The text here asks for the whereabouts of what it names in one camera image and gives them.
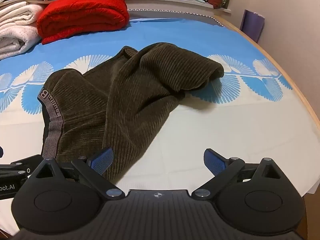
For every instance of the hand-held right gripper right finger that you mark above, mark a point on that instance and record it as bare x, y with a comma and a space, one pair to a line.
213, 163

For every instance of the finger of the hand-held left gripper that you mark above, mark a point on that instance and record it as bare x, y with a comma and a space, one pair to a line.
23, 166

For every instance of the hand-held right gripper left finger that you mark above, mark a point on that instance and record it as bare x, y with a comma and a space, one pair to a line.
101, 162

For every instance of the blue and white bed sheet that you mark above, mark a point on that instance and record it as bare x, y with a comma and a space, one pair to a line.
200, 130

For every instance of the white folded blanket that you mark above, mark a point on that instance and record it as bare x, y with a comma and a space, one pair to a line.
17, 12
15, 38

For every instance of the purple bag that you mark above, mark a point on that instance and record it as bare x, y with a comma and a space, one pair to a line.
252, 25

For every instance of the red folded blanket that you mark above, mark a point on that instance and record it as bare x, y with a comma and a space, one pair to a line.
82, 15

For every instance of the grey headboard shelf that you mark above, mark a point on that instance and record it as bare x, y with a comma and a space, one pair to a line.
170, 6

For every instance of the wooden bed frame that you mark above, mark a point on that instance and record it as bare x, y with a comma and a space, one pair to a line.
314, 120

